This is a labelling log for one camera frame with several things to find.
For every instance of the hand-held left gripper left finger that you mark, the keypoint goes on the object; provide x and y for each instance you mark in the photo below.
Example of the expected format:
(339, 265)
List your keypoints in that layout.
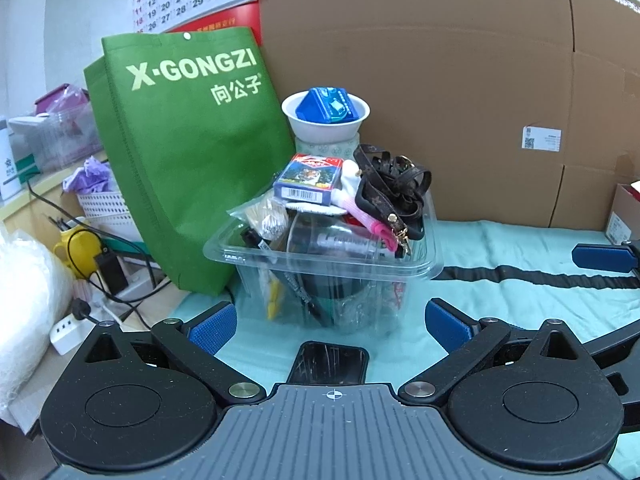
(214, 329)

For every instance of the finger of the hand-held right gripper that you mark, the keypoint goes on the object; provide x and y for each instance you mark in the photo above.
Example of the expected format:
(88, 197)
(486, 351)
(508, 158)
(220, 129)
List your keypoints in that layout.
(617, 350)
(605, 258)

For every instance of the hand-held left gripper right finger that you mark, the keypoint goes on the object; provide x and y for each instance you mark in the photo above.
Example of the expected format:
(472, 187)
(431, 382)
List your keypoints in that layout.
(447, 327)

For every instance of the clear plastic container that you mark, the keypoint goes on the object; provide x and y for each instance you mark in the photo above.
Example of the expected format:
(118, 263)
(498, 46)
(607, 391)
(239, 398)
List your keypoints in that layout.
(420, 270)

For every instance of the black phone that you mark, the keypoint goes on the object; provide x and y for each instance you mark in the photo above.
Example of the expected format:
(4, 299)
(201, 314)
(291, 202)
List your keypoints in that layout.
(327, 362)

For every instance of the blue tiger playing card box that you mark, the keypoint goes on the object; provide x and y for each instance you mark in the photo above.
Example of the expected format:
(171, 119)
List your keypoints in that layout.
(307, 177)

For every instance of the white bowl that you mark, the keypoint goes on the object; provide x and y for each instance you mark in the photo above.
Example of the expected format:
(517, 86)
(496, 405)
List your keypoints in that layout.
(325, 130)

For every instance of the blue plastic gum container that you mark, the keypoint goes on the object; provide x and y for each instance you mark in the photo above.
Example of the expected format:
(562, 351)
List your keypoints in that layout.
(327, 105)

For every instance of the grey shoe box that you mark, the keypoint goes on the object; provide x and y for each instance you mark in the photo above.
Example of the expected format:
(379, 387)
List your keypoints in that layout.
(622, 217)

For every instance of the small yellow item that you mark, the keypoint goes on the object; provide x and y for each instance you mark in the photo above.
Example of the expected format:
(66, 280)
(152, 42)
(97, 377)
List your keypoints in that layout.
(273, 300)

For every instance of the teal cloth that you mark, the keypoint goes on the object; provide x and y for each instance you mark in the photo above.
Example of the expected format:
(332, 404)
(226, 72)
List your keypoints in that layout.
(500, 255)

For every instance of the black pen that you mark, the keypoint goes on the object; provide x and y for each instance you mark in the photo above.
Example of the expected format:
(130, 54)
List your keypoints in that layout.
(295, 280)

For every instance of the black power adapter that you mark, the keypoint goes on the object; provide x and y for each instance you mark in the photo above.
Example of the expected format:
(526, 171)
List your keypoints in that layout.
(111, 272)

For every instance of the bundle of cotton swabs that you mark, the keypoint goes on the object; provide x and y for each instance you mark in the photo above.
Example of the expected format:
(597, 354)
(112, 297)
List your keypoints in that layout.
(262, 217)

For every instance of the pink and white tube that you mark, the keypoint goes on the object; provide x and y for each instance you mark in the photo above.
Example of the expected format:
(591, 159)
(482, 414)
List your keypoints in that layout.
(367, 220)

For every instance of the clear plastic cup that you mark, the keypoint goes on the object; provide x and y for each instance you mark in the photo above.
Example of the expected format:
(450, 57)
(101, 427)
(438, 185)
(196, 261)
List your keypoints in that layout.
(330, 245)

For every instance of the white power strip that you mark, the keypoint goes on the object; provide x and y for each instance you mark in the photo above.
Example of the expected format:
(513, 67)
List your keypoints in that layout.
(67, 332)

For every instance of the white plastic basket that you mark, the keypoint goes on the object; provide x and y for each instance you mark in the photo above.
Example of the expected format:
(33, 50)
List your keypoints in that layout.
(107, 210)

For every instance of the green fabric bag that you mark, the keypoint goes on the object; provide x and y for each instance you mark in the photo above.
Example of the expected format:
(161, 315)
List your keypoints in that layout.
(190, 170)

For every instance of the white plastic bag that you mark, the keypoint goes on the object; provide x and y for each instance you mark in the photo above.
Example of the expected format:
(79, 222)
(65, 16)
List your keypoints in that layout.
(30, 310)

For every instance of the purple plastic bag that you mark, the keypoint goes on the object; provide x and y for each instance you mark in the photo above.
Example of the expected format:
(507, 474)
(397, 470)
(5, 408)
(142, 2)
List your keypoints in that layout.
(92, 175)

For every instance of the patterned paper cup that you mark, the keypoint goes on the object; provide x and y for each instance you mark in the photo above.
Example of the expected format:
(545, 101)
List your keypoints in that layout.
(327, 150)

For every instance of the large brown cardboard box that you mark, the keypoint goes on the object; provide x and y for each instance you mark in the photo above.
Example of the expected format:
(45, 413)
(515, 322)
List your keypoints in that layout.
(425, 85)

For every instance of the clear storage box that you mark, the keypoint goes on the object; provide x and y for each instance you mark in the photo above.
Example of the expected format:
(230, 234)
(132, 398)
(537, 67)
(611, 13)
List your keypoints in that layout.
(65, 135)

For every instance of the white and green box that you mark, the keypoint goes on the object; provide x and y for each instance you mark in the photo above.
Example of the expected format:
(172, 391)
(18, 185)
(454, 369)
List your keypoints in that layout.
(9, 165)

